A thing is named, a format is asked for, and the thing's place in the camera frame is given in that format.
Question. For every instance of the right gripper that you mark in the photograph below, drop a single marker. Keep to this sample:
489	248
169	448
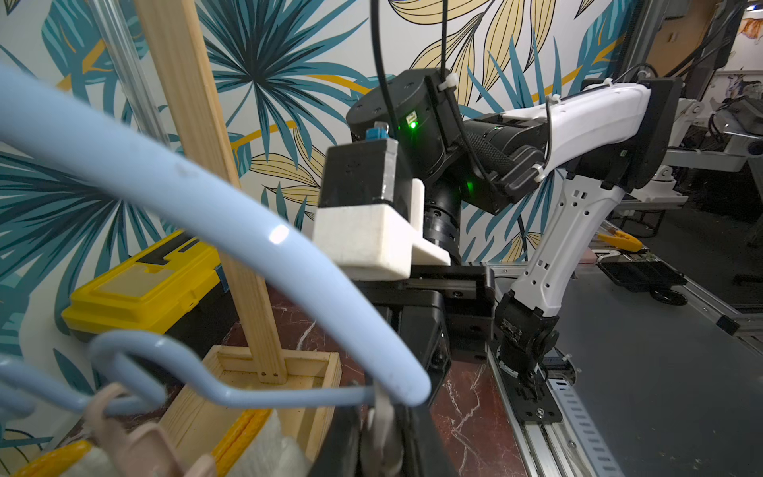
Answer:
444	314

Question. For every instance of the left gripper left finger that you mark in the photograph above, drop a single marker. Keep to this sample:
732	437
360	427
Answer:
340	452

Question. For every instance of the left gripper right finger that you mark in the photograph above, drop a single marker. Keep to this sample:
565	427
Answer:
424	453

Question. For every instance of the light blue clip hanger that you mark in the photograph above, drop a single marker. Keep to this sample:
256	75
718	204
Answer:
47	124

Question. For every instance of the white glove back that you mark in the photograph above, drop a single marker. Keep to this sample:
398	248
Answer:
381	446

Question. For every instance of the white glove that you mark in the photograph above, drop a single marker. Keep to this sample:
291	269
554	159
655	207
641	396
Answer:
381	446
256	445
80	459

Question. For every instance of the white glove bottom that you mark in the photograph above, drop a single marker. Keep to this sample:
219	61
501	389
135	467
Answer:
256	445

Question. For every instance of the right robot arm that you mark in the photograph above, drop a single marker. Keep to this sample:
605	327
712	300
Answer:
609	139

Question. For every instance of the wooden hanging rack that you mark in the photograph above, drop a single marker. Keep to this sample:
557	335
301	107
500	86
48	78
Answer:
197	425

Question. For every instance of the yellow black toolbox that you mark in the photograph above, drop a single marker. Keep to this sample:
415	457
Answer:
175	288

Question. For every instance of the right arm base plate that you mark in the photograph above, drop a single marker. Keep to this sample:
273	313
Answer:
535	404

